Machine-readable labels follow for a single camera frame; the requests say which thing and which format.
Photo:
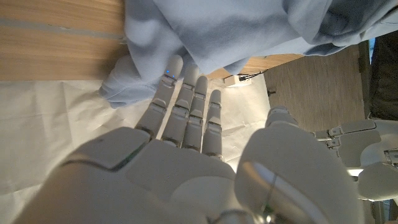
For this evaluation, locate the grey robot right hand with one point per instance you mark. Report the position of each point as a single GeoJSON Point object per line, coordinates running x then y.
{"type": "Point", "coordinates": [171, 180]}

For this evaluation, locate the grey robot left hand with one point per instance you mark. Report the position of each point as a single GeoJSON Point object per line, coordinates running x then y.
{"type": "Point", "coordinates": [357, 149]}

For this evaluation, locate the blue hoodie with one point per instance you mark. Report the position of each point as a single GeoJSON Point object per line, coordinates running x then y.
{"type": "Point", "coordinates": [217, 31]}

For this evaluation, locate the white power strip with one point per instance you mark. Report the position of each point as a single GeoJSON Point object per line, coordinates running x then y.
{"type": "Point", "coordinates": [236, 81]}

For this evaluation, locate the white creased backdrop sheet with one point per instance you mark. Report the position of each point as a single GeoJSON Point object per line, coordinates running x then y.
{"type": "Point", "coordinates": [46, 124]}

